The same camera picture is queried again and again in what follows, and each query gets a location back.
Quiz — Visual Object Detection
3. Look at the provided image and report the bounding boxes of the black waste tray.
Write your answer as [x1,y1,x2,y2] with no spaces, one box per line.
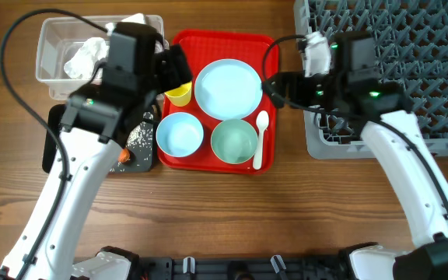
[42,104,161,174]

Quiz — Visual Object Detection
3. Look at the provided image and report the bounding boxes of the clear plastic waste bin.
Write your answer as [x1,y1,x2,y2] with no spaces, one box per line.
[35,14,170,102]

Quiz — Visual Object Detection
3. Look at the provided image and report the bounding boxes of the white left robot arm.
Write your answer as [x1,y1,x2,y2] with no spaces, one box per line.
[0,22,192,279]

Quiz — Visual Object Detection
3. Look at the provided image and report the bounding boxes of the white tissue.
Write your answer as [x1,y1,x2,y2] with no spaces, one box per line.
[64,37,109,79]

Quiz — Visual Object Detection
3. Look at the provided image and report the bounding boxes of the white rice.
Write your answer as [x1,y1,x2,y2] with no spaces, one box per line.
[110,110,159,174]

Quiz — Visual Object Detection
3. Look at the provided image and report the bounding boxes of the grey dishwasher rack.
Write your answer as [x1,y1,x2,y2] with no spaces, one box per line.
[293,0,448,156]

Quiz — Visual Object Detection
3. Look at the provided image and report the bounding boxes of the orange carrot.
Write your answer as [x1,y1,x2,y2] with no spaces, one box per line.
[117,149,131,163]

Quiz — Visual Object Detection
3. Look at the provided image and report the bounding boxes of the light blue bowl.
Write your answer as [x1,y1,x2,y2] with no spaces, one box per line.
[156,112,204,158]

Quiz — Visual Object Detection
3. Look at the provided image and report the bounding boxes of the light blue plate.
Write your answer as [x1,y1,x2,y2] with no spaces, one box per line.
[194,58,263,121]

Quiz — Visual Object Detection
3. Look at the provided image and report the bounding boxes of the white plastic spoon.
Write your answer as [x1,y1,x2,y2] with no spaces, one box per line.
[252,110,269,170]

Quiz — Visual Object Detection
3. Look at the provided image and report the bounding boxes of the red plastic tray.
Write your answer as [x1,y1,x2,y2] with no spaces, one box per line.
[158,30,278,175]

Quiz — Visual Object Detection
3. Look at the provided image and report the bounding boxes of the yellow plastic cup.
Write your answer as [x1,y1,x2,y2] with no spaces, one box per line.
[165,82,192,107]

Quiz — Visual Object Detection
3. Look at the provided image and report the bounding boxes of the green bowl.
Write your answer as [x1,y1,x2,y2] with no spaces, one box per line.
[211,119,258,165]

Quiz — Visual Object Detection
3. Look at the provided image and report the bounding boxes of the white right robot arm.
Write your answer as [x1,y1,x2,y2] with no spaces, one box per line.
[262,31,448,279]

